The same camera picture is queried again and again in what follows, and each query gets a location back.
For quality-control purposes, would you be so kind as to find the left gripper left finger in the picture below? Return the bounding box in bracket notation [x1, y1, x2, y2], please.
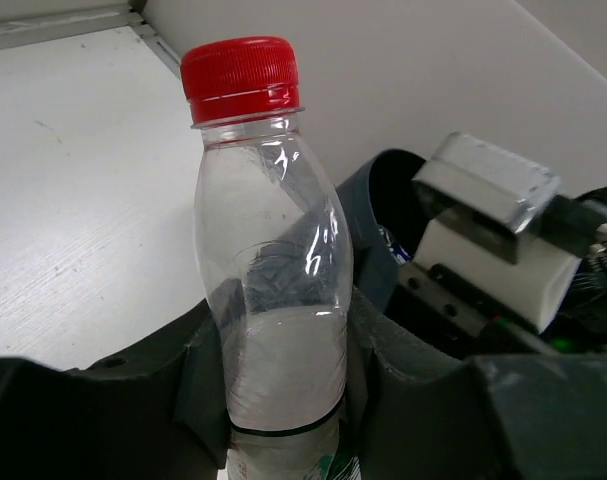
[0, 303, 230, 479]

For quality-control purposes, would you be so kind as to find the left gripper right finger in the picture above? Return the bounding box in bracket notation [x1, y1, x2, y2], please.
[346, 292, 607, 479]

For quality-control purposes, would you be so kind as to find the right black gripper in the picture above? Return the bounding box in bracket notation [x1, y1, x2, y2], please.
[385, 262, 544, 359]

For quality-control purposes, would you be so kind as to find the clear bottle red cap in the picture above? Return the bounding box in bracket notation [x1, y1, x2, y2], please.
[180, 36, 360, 479]

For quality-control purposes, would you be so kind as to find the clear bottle blue white label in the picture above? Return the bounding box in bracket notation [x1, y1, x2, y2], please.
[378, 225, 412, 265]

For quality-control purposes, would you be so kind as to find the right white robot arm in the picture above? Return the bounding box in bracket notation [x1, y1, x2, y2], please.
[386, 187, 607, 359]

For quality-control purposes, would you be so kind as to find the dark blue round bin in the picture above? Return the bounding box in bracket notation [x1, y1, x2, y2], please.
[255, 148, 434, 314]

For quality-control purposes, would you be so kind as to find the aluminium table edge rail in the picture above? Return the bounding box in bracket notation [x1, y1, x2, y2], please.
[0, 1, 180, 78]

